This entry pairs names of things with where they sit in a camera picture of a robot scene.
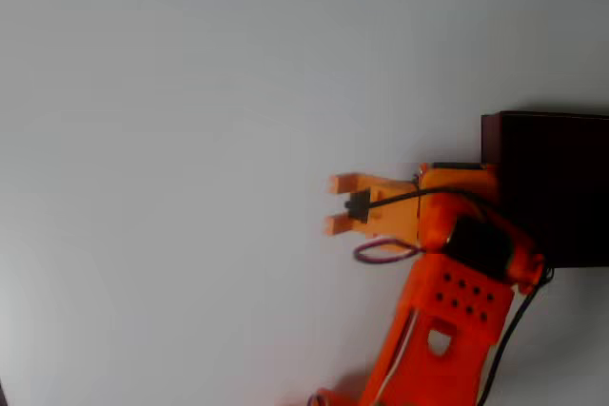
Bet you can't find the dark red cardboard box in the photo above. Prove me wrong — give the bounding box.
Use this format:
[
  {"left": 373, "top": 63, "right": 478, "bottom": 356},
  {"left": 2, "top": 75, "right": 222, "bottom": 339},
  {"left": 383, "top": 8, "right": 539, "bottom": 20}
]
[{"left": 480, "top": 110, "right": 609, "bottom": 269}]

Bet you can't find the light orange camera mount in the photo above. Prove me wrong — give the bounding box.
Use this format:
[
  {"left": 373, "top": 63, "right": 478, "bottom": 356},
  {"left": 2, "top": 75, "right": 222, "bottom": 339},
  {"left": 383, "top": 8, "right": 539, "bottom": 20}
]
[{"left": 324, "top": 172, "right": 422, "bottom": 242}]

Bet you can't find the small black camera module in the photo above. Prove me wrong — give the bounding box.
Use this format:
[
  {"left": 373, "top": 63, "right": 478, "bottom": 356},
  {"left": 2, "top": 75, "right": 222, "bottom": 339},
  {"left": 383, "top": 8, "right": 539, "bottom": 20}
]
[{"left": 344, "top": 189, "right": 371, "bottom": 224}]

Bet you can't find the purple cable loop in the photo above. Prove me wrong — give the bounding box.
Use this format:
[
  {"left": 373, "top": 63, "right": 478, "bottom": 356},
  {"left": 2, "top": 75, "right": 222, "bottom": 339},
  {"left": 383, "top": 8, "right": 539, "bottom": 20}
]
[{"left": 353, "top": 236, "right": 425, "bottom": 265}]

